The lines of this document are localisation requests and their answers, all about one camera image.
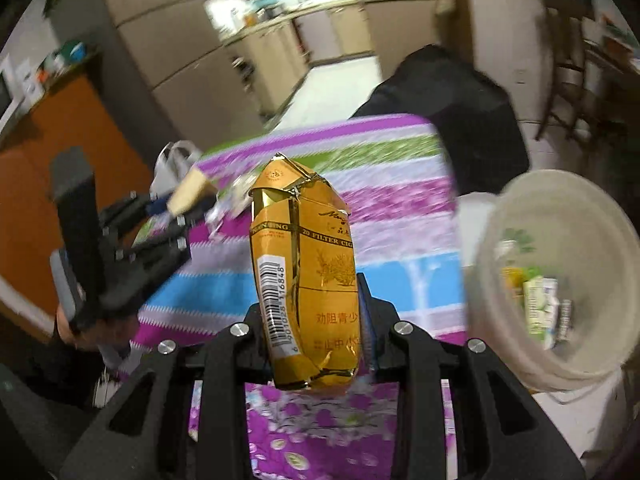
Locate beige kitchen counter cabinets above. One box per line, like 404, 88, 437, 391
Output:
220, 0, 451, 111

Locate dark wooden table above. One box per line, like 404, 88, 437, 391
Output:
585, 20, 640, 111

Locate gold cigarette pack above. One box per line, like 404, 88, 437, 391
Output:
248, 154, 358, 391

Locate dark wooden chair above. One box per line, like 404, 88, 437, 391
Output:
535, 7, 601, 143

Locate white plastic bucket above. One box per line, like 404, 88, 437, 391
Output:
467, 169, 640, 393

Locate beige box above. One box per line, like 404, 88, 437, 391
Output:
166, 166, 219, 217

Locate beige refrigerator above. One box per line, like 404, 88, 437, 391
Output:
92, 0, 266, 121

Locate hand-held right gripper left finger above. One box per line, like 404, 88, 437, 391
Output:
59, 302, 273, 480

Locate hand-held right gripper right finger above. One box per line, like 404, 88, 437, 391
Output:
356, 272, 586, 480

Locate white plastic bag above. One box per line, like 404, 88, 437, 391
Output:
150, 141, 203, 196

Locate orange wooden cabinet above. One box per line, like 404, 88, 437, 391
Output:
0, 72, 156, 321

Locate black cloth-covered object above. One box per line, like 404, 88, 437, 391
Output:
357, 45, 531, 196

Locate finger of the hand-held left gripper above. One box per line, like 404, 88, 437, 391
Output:
100, 217, 193, 312
100, 192, 171, 252

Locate green white carton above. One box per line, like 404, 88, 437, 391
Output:
522, 277, 560, 351

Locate crumpled silver wrapper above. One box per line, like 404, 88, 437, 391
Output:
205, 174, 253, 233

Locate colourful printed tablecloth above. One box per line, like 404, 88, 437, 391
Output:
97, 114, 468, 480

